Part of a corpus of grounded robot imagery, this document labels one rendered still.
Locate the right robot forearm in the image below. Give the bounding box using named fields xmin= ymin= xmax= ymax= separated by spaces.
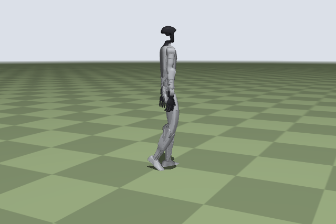
xmin=167 ymin=68 xmax=176 ymax=96

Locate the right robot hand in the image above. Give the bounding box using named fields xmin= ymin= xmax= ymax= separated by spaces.
xmin=165 ymin=91 xmax=176 ymax=112

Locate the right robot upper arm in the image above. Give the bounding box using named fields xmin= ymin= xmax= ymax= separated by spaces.
xmin=166 ymin=47 xmax=175 ymax=74

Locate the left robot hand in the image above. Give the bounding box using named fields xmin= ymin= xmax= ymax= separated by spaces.
xmin=159 ymin=89 xmax=167 ymax=108

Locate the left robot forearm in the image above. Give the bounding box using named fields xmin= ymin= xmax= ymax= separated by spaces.
xmin=161 ymin=77 xmax=166 ymax=88

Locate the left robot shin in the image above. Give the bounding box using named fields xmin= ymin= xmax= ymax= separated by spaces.
xmin=165 ymin=138 xmax=174 ymax=162

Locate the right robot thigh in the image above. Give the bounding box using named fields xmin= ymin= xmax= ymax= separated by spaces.
xmin=164 ymin=91 xmax=179 ymax=137

